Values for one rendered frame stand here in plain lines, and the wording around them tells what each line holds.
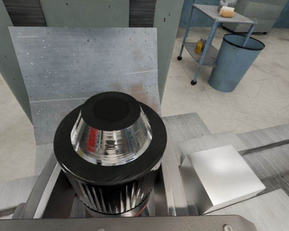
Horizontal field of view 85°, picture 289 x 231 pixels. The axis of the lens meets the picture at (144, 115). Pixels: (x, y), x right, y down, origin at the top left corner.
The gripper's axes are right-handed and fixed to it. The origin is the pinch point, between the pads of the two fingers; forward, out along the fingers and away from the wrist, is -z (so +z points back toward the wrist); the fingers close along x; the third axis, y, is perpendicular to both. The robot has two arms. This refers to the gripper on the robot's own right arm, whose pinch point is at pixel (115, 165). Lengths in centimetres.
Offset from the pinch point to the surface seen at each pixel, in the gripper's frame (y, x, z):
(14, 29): 3.7, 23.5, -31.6
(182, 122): 12.4, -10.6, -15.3
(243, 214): 8.5, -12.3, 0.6
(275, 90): 112, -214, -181
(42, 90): 15.2, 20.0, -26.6
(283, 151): 19.4, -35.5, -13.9
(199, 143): 8.4, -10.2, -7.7
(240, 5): 49, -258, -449
